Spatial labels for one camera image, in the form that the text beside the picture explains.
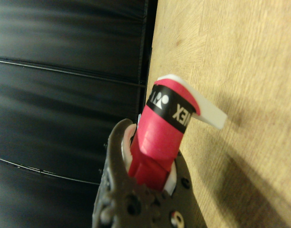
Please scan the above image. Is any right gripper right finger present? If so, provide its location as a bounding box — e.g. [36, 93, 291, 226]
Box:
[149, 152, 207, 228]

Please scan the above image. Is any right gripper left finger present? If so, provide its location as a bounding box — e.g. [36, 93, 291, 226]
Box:
[92, 118, 151, 228]

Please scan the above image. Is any white scoop with red handle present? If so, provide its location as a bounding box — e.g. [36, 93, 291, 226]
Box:
[127, 74, 228, 192]

